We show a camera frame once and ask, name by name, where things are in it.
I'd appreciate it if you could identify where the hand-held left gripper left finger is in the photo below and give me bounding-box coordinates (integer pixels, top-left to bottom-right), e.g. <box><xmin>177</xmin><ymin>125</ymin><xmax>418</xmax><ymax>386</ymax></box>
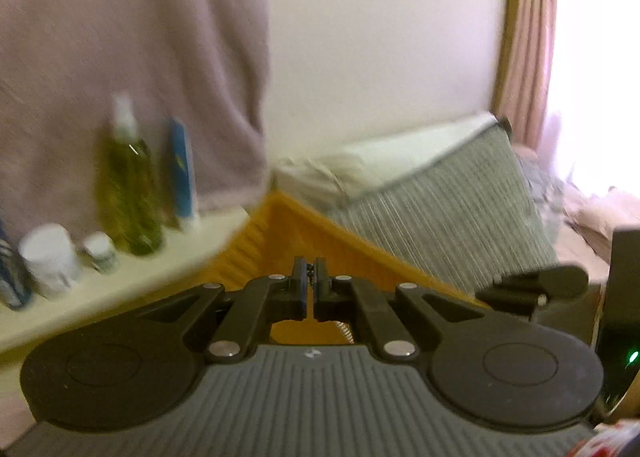
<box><xmin>141</xmin><ymin>256</ymin><xmax>314</xmax><ymax>363</ymax></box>

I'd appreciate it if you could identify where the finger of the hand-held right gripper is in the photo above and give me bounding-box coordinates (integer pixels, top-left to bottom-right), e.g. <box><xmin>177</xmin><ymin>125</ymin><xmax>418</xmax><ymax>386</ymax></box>
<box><xmin>474</xmin><ymin>264</ymin><xmax>591</xmax><ymax>309</ymax></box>

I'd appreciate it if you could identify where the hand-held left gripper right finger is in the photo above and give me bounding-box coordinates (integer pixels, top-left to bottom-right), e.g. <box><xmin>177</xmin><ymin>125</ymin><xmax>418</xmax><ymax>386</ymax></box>
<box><xmin>314</xmin><ymin>256</ymin><xmax>487</xmax><ymax>363</ymax></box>

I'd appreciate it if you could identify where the yellow ribbed plastic tray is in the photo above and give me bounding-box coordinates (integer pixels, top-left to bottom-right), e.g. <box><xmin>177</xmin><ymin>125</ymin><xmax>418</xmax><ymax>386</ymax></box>
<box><xmin>212</xmin><ymin>188</ymin><xmax>493</xmax><ymax>347</ymax></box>

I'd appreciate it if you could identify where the floral patterned bedding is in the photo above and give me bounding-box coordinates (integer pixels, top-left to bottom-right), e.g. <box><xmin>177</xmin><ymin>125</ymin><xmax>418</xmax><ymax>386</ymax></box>
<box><xmin>515</xmin><ymin>144</ymin><xmax>621</xmax><ymax>263</ymax></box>

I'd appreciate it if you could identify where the grey checked pillow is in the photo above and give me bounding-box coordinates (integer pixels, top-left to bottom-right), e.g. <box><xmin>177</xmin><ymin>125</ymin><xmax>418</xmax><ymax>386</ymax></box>
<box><xmin>320</xmin><ymin>117</ymin><xmax>562</xmax><ymax>299</ymax></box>

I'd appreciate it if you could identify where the red and white packet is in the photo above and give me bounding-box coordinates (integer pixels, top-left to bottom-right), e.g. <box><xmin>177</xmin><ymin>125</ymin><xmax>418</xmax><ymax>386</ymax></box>
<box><xmin>567</xmin><ymin>418</ymin><xmax>640</xmax><ymax>457</ymax></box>

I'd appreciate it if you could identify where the white pillow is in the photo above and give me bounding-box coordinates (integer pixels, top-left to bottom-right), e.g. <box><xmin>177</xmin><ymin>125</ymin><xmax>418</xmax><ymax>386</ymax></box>
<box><xmin>272</xmin><ymin>110</ymin><xmax>502</xmax><ymax>211</ymax></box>

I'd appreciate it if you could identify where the blue and white tube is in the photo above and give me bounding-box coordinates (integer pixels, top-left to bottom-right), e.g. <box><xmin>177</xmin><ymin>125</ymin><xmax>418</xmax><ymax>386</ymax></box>
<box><xmin>164</xmin><ymin>117</ymin><xmax>200</xmax><ymax>232</ymax></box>

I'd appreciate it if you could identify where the green spray bottle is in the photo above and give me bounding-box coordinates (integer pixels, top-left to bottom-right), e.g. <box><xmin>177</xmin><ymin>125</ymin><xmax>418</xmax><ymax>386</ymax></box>
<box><xmin>99</xmin><ymin>94</ymin><xmax>165</xmax><ymax>257</ymax></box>

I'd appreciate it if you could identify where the small green-labelled jar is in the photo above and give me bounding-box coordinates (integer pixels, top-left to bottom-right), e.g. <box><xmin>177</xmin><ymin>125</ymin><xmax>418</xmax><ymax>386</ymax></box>
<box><xmin>81</xmin><ymin>231</ymin><xmax>121</xmax><ymax>274</ymax></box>

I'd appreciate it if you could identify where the white cream jar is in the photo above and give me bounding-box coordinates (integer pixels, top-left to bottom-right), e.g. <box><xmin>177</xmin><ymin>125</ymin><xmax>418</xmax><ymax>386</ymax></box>
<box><xmin>18</xmin><ymin>222</ymin><xmax>81</xmax><ymax>299</ymax></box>

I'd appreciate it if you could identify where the pink curtain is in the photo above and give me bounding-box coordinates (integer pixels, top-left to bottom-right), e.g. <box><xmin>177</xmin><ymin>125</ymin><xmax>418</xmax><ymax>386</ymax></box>
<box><xmin>492</xmin><ymin>0</ymin><xmax>568</xmax><ymax>150</ymax></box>

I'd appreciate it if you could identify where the pink fleece towel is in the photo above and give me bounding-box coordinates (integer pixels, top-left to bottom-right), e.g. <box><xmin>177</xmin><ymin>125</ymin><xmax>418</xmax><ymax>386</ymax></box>
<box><xmin>0</xmin><ymin>0</ymin><xmax>274</xmax><ymax>240</ymax></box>

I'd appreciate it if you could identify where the blue spray bottle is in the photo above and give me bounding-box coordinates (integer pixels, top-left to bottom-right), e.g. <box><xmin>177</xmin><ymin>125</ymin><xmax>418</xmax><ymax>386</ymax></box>
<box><xmin>0</xmin><ymin>217</ymin><xmax>33</xmax><ymax>311</ymax></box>

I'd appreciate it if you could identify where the cream wall shelf unit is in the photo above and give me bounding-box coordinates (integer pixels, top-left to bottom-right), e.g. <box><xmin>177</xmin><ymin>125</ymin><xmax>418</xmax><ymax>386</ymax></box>
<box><xmin>0</xmin><ymin>210</ymin><xmax>252</xmax><ymax>354</ymax></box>

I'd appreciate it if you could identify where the wooden window frame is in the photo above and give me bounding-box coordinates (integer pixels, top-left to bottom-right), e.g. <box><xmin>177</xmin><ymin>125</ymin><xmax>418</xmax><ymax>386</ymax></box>
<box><xmin>491</xmin><ymin>0</ymin><xmax>525</xmax><ymax>114</ymax></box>

